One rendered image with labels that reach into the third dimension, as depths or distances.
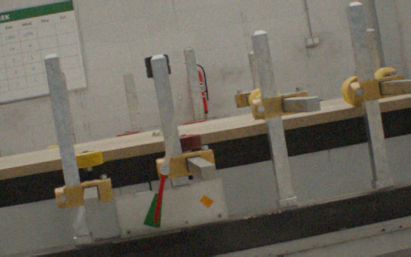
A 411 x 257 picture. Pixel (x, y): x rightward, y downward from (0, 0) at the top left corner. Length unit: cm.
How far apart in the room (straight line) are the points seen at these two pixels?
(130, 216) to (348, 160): 64
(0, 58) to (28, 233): 701
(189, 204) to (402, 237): 56
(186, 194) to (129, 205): 14
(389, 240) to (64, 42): 725
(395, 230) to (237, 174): 44
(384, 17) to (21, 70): 382
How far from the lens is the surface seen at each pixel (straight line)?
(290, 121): 240
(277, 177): 219
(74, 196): 214
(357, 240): 229
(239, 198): 240
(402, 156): 251
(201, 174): 188
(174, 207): 216
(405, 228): 233
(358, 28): 224
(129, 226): 216
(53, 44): 930
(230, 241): 217
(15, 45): 933
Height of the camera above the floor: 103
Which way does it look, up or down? 3 degrees down
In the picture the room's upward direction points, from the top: 10 degrees counter-clockwise
